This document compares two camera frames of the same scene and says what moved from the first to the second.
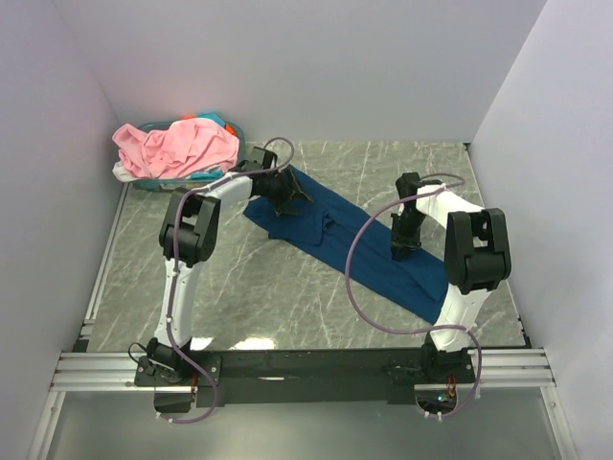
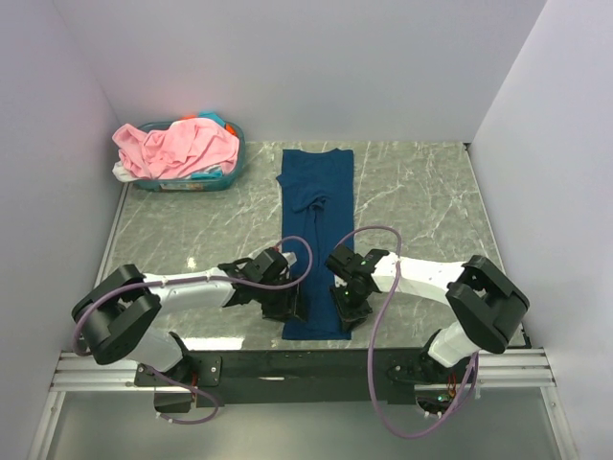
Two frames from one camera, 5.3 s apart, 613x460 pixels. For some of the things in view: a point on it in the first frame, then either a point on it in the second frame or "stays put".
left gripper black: (291, 192) to (288, 307)
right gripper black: (406, 244) to (350, 318)
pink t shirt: (179, 149) stays put
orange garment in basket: (228, 126) stays put
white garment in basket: (121, 173) stays put
